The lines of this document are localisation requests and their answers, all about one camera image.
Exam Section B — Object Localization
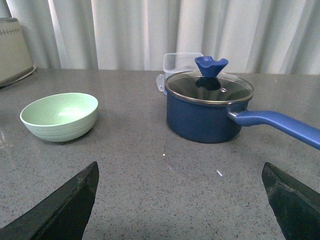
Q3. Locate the glass lid with blue knob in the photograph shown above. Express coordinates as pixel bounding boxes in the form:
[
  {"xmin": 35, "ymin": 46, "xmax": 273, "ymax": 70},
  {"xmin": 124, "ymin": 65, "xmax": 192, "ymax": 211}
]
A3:
[{"xmin": 164, "ymin": 56, "xmax": 254, "ymax": 105}]

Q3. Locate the cream toaster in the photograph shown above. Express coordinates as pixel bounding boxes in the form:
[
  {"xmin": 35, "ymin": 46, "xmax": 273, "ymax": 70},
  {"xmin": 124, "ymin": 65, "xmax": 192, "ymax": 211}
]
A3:
[{"xmin": 0, "ymin": 17, "xmax": 36, "ymax": 87}]

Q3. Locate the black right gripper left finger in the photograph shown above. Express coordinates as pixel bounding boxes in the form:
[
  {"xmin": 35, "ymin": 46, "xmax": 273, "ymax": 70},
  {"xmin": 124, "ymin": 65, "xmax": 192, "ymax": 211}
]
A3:
[{"xmin": 0, "ymin": 161, "xmax": 99, "ymax": 240}]

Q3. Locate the clear plastic container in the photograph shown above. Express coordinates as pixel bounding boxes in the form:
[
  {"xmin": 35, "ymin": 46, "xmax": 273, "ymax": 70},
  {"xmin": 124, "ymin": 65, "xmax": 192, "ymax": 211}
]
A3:
[{"xmin": 156, "ymin": 52, "xmax": 204, "ymax": 95}]

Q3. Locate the green bowl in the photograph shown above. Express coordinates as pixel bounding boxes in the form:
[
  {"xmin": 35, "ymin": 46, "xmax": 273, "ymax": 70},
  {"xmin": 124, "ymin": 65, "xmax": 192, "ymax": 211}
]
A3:
[{"xmin": 20, "ymin": 92, "xmax": 99, "ymax": 142}]

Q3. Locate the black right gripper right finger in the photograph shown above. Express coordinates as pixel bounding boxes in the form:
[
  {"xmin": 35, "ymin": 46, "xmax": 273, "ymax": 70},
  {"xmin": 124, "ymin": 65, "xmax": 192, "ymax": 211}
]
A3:
[{"xmin": 261, "ymin": 162, "xmax": 320, "ymax": 240}]

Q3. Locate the blue saucepan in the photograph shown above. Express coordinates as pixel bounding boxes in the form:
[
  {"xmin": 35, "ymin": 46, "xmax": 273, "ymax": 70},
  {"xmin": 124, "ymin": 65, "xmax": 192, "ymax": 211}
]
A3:
[{"xmin": 166, "ymin": 97, "xmax": 320, "ymax": 149}]

